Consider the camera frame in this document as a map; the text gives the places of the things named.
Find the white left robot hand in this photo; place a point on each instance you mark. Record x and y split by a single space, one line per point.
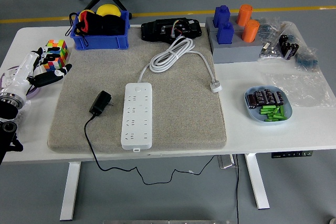
23 74

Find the white power strip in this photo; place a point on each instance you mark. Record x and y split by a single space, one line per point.
137 119

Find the white power plug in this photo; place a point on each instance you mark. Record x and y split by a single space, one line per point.
216 87

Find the purple plate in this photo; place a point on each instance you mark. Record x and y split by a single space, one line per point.
34 92

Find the colourful puzzle cube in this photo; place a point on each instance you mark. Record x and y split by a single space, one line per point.
63 60

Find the blue plastic bin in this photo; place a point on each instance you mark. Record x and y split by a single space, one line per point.
99 43

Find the small yellow ball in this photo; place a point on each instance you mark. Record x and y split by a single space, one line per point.
87 12

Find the large yellow ball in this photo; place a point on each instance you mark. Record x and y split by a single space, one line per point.
108 10

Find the white table leg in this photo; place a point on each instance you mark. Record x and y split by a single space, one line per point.
258 182
70 190

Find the black electronic device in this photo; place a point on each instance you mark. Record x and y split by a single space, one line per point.
157 31

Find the grey-brown felt mat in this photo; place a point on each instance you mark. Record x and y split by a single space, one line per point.
183 108

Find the blue plastic block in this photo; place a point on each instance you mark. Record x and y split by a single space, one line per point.
225 33
221 15

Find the grey block holder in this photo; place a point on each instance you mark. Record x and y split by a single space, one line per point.
236 52

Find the metal box under table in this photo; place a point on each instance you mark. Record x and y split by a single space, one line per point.
226 162

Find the orange plastic cylinder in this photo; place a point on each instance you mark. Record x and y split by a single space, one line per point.
244 14
250 30

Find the black cylindrical battery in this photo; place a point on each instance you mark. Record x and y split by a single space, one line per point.
267 96
275 97
252 101
281 97
259 97

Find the light blue dish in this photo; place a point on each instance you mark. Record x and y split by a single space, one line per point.
253 115

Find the green cylindrical battery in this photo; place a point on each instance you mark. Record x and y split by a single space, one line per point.
282 110
274 119
267 108
266 112
277 111
275 116

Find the clear bag of blue resistors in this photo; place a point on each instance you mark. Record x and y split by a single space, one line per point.
307 60
269 27

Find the clear bag of metal parts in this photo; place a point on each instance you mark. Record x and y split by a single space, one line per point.
273 51

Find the clear bag of black capacitors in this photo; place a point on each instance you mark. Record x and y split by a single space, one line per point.
288 47

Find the empty clear plastic bag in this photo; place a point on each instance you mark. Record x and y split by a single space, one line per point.
302 90

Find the black table control panel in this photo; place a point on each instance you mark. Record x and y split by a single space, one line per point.
291 154

